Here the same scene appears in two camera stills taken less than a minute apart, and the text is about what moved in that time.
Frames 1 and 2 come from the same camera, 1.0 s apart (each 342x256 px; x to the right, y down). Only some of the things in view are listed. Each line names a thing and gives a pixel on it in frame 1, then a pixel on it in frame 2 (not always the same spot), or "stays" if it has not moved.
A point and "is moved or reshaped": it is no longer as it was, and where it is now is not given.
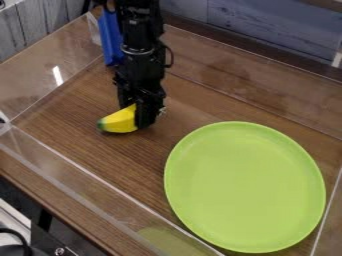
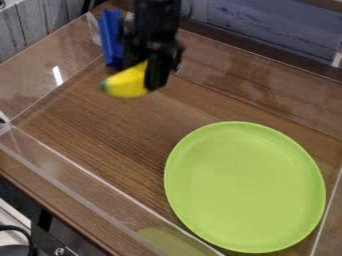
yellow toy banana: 121,121 is moved or reshaped
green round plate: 246,185 stays
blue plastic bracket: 111,37 stays
